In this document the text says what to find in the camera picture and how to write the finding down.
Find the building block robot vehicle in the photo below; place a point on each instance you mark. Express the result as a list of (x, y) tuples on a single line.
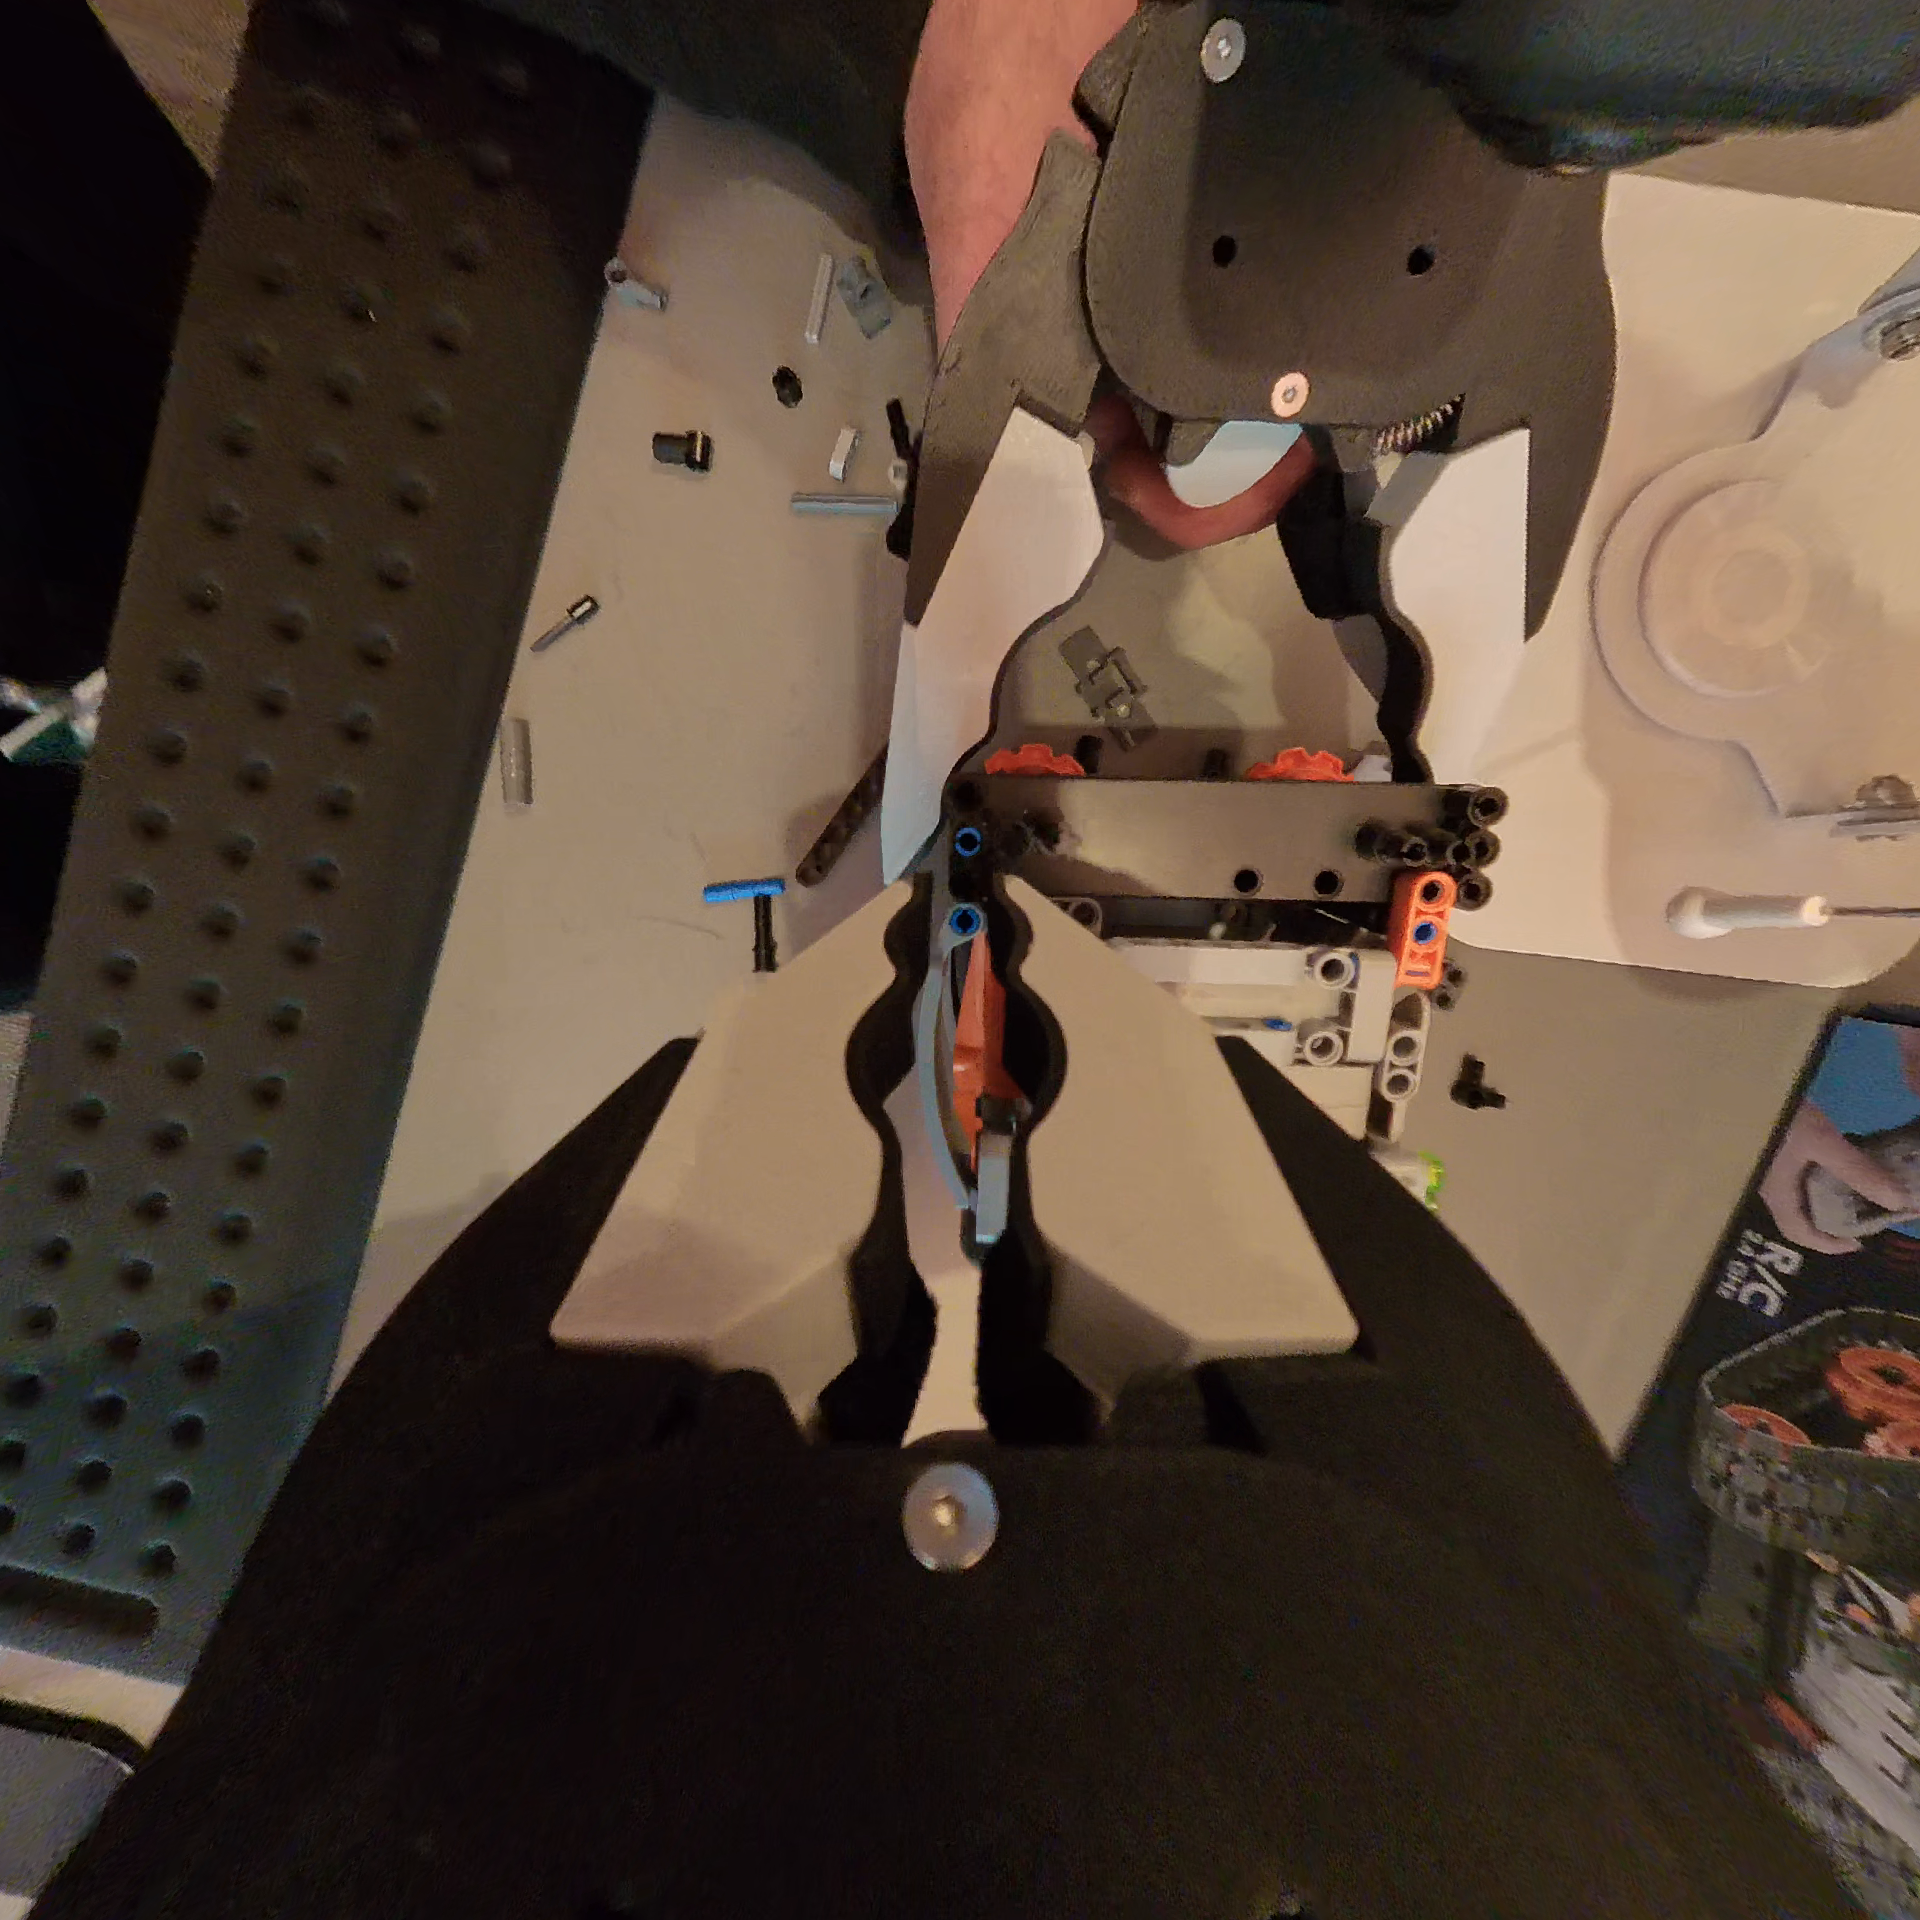
[(1231, 840)]

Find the person's left forearm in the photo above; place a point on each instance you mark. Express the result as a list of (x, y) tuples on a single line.
[(751, 90)]

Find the person's left hand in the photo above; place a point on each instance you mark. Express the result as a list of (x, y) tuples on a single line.
[(991, 135)]

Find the grey angled piece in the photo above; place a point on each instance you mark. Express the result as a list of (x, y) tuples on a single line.
[(863, 294)]

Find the black short pin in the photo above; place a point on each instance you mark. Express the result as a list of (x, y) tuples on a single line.
[(896, 428)]

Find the black long holed beam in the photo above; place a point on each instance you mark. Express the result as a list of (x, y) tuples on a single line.
[(843, 818)]

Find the white flat bar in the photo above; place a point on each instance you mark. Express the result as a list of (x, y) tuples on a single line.
[(819, 298)]

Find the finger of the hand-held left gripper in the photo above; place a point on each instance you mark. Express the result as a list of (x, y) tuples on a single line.
[(1476, 570), (960, 629)]

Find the small white bar piece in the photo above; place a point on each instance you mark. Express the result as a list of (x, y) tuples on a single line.
[(843, 453)]

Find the black angle connector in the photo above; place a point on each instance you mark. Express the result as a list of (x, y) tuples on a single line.
[(1476, 1084)]

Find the grey tube connector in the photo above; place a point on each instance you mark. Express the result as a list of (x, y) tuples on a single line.
[(517, 765)]

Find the grey track link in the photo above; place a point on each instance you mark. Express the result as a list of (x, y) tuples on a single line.
[(1107, 686)]

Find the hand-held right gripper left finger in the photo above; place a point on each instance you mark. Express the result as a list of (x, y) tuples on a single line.
[(720, 1201)]

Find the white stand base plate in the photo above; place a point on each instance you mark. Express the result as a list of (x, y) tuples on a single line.
[(1575, 826)]

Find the small grey connector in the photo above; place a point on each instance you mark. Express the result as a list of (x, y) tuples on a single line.
[(634, 285)]

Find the white patterned shoe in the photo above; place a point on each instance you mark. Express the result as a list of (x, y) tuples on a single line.
[(52, 721)]

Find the grey thin axle rod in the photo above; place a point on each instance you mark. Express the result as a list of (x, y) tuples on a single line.
[(849, 508)]

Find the printed robot kit box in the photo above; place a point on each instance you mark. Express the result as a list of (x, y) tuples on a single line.
[(1844, 1425)]

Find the dark perforated pad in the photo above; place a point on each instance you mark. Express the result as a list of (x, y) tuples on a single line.
[(300, 751)]

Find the black long pin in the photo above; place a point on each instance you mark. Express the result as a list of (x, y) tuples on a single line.
[(767, 933), (568, 622)]

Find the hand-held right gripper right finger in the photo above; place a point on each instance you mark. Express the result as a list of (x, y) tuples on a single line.
[(1185, 1201)]

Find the white knob rod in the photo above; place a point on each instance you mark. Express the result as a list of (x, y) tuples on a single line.
[(1739, 910)]

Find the blue connector pin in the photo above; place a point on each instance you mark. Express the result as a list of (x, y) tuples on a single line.
[(743, 889)]

